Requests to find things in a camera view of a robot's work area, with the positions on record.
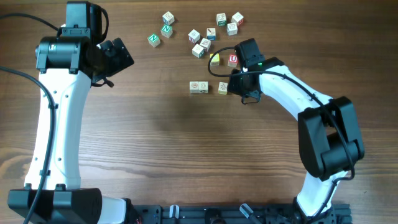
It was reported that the yellow sided picture block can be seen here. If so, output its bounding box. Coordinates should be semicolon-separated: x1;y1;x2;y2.
218;82;228;95

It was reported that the black picture wooden block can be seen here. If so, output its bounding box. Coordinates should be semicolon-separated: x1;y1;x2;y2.
198;82;208;93

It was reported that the red picture wooden block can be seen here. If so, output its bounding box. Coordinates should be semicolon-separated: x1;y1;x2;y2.
189;82;200;93

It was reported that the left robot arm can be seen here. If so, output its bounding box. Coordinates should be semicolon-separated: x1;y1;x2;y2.
7;1;137;223

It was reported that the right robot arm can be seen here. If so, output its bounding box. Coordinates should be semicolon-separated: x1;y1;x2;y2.
228;39;364;223

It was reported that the red U wooden block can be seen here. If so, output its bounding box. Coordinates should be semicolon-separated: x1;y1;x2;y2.
228;54;238;68

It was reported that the yellow wooden block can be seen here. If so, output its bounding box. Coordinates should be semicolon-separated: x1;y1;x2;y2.
210;54;220;66

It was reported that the lower green N block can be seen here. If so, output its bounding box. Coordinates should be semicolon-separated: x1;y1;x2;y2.
147;34;160;47

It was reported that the green n block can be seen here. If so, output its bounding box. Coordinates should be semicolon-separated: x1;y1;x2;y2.
160;24;173;38
147;34;160;47

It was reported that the blue sided picture block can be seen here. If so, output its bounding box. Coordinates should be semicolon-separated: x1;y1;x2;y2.
227;22;238;35

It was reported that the teal sided wooden block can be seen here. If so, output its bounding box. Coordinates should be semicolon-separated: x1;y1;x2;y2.
192;44;205;58

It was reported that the red pattern tilted block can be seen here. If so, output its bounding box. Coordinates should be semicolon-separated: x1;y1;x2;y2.
200;38;211;52

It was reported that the blue brush picture block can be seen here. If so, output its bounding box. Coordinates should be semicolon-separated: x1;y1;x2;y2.
206;27;216;40

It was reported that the red sided corner block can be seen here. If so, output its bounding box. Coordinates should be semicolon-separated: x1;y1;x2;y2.
231;12;244;26

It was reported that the white red-sided block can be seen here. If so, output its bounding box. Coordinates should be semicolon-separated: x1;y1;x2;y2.
188;29;201;44

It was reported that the green Z wooden block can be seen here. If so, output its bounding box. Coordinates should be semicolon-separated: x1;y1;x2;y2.
216;13;227;26

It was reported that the upper green N block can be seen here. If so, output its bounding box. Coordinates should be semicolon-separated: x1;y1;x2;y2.
160;24;173;38

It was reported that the blue pattern wooden block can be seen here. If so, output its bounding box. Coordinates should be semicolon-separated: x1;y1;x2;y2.
162;11;175;26

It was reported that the right black camera cable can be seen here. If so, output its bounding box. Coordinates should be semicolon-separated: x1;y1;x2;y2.
207;46;356;224

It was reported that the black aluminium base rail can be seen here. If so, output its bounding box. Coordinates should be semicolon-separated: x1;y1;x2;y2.
124;203;353;224

